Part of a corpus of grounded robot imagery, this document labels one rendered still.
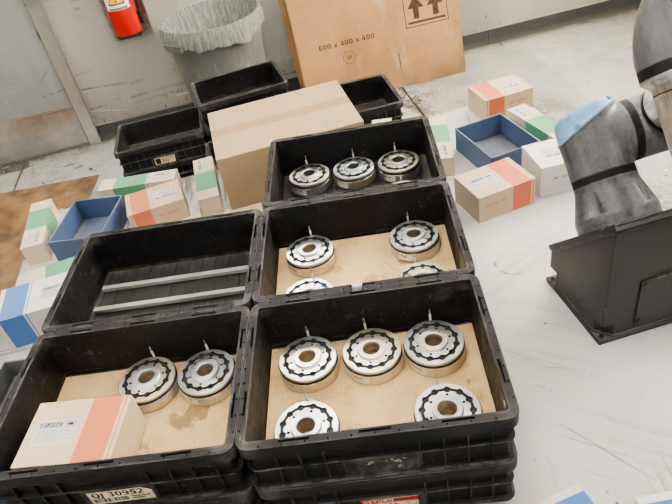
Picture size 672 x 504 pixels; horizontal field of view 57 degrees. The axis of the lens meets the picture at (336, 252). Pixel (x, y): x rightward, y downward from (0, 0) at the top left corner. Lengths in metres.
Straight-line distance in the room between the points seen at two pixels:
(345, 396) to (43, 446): 0.48
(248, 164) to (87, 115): 2.61
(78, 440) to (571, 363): 0.87
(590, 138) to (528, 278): 0.36
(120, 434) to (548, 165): 1.14
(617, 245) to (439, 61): 2.99
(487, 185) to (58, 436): 1.08
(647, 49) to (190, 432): 0.87
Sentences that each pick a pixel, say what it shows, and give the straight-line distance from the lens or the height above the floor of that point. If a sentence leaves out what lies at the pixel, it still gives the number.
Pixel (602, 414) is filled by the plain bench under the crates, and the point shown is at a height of 0.70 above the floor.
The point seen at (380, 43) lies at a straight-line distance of 3.92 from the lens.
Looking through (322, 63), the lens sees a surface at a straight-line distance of 3.86.
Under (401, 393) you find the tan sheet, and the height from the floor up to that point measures 0.83.
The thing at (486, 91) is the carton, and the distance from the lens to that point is 2.02.
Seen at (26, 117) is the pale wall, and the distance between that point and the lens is 4.26.
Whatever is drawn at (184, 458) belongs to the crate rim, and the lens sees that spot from 0.94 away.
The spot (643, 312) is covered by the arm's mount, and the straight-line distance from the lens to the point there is 1.30.
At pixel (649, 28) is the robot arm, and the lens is 0.86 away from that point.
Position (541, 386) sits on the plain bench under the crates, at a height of 0.70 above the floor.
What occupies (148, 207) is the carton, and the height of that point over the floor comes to 0.77.
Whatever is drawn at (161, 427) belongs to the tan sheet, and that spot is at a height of 0.83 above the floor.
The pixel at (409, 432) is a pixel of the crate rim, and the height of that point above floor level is 0.93.
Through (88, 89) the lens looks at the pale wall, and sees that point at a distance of 4.15.
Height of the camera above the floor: 1.65
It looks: 38 degrees down
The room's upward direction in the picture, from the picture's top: 12 degrees counter-clockwise
